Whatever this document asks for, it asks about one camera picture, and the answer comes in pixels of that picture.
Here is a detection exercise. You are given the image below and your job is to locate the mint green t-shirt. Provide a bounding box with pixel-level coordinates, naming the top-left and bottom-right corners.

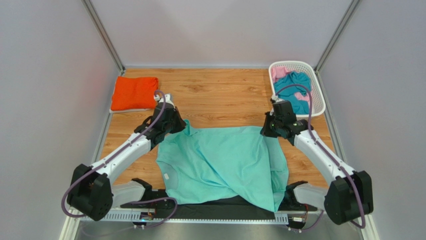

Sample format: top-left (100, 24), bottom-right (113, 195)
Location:
top-left (156, 124), bottom-right (289, 212)

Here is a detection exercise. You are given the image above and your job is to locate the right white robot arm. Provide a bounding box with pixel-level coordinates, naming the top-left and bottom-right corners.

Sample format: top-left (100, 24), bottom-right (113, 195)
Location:
top-left (260, 100), bottom-right (374, 229)

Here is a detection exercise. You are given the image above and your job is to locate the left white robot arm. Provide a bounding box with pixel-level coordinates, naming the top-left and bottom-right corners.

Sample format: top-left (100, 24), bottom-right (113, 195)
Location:
top-left (61, 102), bottom-right (186, 221)

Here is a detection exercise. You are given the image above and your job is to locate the teal blue t-shirt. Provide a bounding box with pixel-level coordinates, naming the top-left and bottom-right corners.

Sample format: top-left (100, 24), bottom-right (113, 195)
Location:
top-left (273, 71), bottom-right (312, 115)

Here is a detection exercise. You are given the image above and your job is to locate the white plastic laundry basket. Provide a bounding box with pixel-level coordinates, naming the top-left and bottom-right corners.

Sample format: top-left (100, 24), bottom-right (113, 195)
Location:
top-left (268, 60), bottom-right (326, 118)

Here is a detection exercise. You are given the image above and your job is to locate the pink t-shirt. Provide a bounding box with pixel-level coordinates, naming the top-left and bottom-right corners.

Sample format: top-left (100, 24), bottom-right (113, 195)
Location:
top-left (271, 66), bottom-right (312, 106)

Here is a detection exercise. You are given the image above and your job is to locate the folded orange t-shirt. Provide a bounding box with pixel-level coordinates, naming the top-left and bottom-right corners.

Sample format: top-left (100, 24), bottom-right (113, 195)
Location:
top-left (111, 76), bottom-right (159, 109)

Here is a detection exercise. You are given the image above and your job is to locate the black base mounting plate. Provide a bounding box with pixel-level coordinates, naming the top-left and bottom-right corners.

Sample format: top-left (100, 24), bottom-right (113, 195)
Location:
top-left (120, 188), bottom-right (318, 221)

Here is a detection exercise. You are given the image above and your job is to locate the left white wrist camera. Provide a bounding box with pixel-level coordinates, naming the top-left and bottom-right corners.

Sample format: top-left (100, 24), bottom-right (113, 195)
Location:
top-left (154, 93), bottom-right (175, 107)

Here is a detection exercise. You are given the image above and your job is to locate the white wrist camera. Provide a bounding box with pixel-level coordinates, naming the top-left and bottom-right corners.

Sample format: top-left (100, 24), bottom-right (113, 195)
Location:
top-left (270, 95), bottom-right (279, 116)
top-left (154, 93), bottom-right (175, 107)

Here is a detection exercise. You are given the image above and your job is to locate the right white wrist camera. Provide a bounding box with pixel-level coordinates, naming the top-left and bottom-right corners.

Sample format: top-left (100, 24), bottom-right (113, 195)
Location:
top-left (270, 95), bottom-right (279, 116)

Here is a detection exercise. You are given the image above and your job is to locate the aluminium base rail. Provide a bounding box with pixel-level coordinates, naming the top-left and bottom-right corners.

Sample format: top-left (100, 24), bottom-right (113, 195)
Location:
top-left (69, 187), bottom-right (371, 225)

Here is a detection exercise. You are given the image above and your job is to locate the right aluminium corner post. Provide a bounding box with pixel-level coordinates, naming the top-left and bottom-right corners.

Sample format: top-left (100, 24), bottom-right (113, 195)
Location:
top-left (315, 0), bottom-right (362, 73)

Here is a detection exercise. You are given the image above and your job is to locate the aluminium corner post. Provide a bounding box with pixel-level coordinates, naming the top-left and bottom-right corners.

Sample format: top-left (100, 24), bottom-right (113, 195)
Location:
top-left (315, 0), bottom-right (362, 73)
top-left (81, 0), bottom-right (126, 76)

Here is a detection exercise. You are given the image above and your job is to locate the left aluminium corner post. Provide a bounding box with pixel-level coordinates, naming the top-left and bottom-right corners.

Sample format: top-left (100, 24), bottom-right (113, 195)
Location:
top-left (81, 0), bottom-right (126, 76)

